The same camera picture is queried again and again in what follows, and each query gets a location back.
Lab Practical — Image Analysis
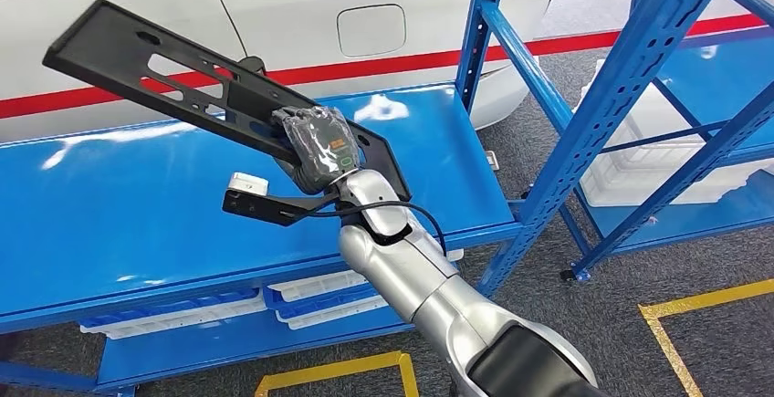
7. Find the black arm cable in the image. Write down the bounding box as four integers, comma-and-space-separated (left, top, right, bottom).
296, 200, 449, 257

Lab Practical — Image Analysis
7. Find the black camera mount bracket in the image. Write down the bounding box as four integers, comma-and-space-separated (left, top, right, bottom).
222, 188, 340, 228

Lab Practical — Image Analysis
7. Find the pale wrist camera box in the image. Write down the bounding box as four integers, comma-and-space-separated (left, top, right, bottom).
227, 172, 270, 197

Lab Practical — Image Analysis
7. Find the large white plastic crate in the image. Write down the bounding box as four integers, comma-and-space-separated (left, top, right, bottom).
577, 58, 774, 208

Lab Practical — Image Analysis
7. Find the white car with red stripe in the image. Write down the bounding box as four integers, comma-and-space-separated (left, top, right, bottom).
0, 0, 558, 144

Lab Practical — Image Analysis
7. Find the blue metal shelf rack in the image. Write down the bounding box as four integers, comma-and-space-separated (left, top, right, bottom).
0, 0, 742, 397
559, 0, 774, 284

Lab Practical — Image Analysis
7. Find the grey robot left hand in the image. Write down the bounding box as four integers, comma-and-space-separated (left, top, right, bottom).
270, 105, 361, 196

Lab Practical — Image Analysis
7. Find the black plastic plate frame part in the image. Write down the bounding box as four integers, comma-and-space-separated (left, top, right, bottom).
42, 0, 413, 202

